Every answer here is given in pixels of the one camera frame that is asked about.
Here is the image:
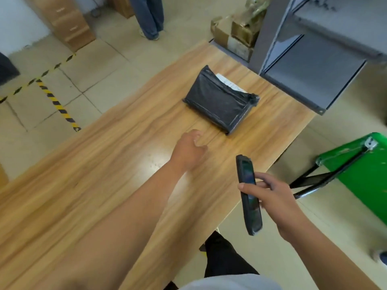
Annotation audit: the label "person's left hand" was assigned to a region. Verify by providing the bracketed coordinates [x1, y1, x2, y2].
[169, 129, 208, 172]

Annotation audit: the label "person's right hand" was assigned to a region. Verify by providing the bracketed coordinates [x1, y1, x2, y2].
[238, 171, 309, 242]

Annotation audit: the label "black handheld scanner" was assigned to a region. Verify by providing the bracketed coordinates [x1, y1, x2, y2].
[235, 154, 263, 236]

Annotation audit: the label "black mailer parcel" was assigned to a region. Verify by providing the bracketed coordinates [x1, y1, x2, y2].
[183, 64, 260, 136]

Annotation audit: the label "small white box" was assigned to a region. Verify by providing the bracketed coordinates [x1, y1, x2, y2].
[215, 73, 248, 94]

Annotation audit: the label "person's left forearm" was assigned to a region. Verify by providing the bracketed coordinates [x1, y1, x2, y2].
[33, 159, 194, 290]

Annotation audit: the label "person's right forearm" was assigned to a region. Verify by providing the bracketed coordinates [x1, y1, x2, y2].
[285, 222, 381, 290]

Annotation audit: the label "person's black trousers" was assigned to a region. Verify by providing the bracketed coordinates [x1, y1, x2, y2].
[163, 231, 260, 290]

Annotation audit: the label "person's white black shirt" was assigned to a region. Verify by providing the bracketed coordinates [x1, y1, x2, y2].
[178, 274, 283, 290]

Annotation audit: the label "open cardboard carton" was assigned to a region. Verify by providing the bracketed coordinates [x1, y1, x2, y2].
[210, 0, 268, 62]

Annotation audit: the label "long yellow black hazard tape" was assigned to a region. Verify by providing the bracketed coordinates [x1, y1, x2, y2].
[0, 52, 81, 133]

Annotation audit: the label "grey metal shelf rack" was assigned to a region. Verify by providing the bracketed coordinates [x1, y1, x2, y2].
[249, 0, 387, 116]

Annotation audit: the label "plain wooden cabinet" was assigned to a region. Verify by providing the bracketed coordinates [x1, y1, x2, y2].
[106, 0, 136, 19]

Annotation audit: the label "wooden drawer cabinet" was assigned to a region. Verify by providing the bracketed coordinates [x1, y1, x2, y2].
[23, 0, 97, 53]

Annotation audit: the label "yellow wooden cabinet unit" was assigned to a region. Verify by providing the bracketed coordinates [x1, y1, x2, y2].
[0, 163, 10, 191]

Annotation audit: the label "black plastic crate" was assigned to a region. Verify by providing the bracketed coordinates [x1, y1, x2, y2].
[0, 51, 20, 87]

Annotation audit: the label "grey metal shelf clips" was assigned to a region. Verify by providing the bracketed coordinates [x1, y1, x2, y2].
[313, 0, 336, 11]

